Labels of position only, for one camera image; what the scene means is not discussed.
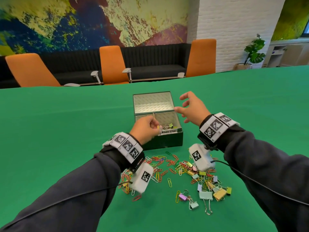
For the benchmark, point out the pile of coloured paper clips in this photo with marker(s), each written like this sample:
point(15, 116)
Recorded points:
point(170, 163)

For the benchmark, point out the left wrist marker band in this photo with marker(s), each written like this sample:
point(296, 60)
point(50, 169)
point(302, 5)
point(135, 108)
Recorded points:
point(126, 146)

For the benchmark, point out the green table cloth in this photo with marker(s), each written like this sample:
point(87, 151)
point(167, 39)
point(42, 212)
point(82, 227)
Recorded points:
point(48, 123)

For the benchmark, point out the potted green plant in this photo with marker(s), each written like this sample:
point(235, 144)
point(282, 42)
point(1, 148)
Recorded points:
point(254, 50)

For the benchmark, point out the dark framed window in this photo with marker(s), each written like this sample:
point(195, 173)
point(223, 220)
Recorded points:
point(306, 30)

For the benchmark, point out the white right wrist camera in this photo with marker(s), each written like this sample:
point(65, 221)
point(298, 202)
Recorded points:
point(201, 157)

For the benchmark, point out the person's right forearm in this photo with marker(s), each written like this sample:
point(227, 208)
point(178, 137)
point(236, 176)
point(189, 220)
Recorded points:
point(270, 166)

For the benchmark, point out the wrist marker band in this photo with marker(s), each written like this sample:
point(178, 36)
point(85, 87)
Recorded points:
point(214, 126)
point(126, 146)

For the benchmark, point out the heap of sorted binder clips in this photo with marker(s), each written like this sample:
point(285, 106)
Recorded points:
point(169, 126)

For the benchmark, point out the white shelf unit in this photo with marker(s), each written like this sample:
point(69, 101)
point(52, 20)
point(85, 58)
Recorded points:
point(289, 53)

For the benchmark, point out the dark green divided box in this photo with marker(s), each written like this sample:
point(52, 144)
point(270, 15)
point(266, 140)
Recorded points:
point(166, 140)

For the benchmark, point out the person's left forearm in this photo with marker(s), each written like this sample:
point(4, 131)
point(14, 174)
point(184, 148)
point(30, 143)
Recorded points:
point(67, 195)

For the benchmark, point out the person's left hand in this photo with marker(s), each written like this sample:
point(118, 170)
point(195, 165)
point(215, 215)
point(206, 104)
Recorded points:
point(144, 129)

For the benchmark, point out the black bench sofa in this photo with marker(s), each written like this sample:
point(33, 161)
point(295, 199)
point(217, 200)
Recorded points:
point(157, 60)

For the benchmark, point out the colourful wall mural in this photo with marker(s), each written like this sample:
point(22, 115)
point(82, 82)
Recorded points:
point(84, 24)

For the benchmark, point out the orange chair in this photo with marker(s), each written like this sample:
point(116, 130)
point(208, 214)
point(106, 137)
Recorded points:
point(201, 57)
point(112, 63)
point(31, 70)

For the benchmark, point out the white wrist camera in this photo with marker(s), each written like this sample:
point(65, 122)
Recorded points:
point(201, 157)
point(142, 177)

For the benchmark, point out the right wrist marker band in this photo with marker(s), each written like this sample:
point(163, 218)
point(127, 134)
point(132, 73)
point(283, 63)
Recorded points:
point(214, 126)

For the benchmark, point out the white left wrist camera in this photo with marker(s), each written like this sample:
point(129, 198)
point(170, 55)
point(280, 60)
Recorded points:
point(142, 177)

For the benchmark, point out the person's right hand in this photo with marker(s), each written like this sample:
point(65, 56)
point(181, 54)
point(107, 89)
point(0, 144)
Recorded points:
point(195, 111)

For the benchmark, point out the green yellow wall painting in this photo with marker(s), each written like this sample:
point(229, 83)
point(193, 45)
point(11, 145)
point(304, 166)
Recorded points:
point(289, 19)

